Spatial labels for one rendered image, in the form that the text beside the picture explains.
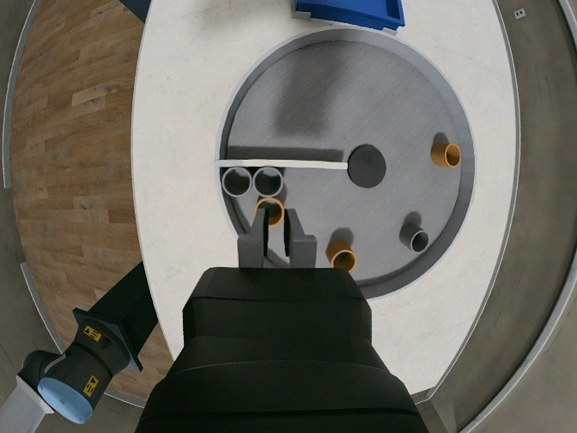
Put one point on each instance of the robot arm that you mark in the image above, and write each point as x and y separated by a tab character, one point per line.
81	361

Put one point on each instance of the grey turntable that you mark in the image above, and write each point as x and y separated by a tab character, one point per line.
360	90

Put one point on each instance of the white table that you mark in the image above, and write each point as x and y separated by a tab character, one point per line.
180	135

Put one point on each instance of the white wall socket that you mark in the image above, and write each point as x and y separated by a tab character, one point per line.
520	14

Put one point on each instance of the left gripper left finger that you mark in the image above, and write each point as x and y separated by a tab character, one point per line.
250	250

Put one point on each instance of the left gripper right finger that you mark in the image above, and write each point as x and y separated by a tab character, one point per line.
304	252

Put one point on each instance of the grey corner guide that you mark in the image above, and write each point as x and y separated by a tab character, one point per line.
301	14
391	31

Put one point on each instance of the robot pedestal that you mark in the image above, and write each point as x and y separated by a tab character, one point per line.
137	6
130	306

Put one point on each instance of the blue crate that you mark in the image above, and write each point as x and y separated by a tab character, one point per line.
342	11

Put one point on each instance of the steel bushing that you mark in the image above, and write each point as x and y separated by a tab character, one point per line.
227	175
408	232
260	173

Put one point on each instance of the bronze bushing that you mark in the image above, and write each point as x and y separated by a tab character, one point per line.
334	249
438	151
271	200

